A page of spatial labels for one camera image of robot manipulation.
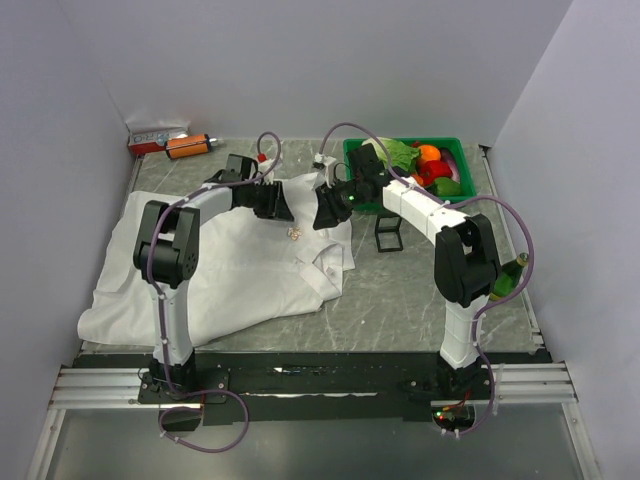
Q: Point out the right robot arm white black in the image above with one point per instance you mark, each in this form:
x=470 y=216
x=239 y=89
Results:
x=466 y=263

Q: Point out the aluminium rail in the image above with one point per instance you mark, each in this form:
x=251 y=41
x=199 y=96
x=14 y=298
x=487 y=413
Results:
x=118 y=388

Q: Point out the red white carton box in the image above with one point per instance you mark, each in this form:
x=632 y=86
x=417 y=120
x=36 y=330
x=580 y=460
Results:
x=151 y=136

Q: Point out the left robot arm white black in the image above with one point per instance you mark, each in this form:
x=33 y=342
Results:
x=166 y=253

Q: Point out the toy cabbage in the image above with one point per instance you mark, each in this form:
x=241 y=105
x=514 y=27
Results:
x=402 y=155

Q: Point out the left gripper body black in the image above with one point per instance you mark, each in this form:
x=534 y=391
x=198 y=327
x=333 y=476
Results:
x=262 y=199

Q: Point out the toy green bell pepper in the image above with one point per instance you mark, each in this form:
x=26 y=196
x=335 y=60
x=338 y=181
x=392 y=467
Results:
x=445 y=187

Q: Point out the green plastic basket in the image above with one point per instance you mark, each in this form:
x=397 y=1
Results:
x=455 y=146

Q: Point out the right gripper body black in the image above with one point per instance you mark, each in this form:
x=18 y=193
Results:
x=351 y=194

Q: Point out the orange cylinder tool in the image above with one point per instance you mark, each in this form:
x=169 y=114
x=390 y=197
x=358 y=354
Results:
x=189 y=146

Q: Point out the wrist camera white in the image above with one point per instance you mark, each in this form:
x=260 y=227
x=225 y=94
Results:
x=267 y=165
x=326 y=165

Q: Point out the white garment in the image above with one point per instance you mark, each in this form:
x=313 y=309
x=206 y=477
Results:
x=249 y=271

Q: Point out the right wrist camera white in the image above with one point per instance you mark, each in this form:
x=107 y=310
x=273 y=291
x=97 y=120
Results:
x=326 y=165

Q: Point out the toy red bell pepper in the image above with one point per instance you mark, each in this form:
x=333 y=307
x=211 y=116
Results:
x=432 y=170

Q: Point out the toy purple eggplant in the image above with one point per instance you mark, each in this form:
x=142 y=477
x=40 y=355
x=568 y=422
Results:
x=448 y=157

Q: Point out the gold brooch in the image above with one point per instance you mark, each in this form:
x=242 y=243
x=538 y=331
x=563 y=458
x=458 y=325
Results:
x=294 y=233

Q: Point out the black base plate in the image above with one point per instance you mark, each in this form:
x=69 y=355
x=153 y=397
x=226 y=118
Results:
x=236 y=387

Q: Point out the green glass bottle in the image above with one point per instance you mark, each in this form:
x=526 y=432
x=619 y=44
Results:
x=510 y=276

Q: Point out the small black frame stand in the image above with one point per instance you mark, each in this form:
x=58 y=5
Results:
x=387 y=232

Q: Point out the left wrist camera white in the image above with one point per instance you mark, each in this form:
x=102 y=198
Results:
x=267 y=165

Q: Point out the toy orange fruit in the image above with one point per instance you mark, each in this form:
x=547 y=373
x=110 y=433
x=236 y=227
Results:
x=428 y=153

